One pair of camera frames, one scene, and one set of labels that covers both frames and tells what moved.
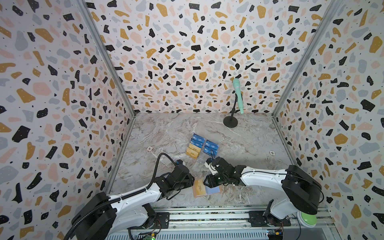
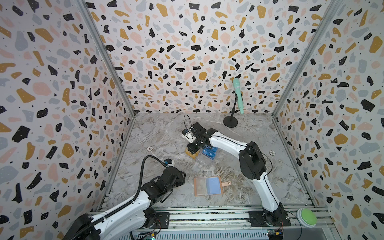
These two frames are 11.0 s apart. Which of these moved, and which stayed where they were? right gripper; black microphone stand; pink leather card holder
Moved: right gripper
Stayed: black microphone stand; pink leather card holder
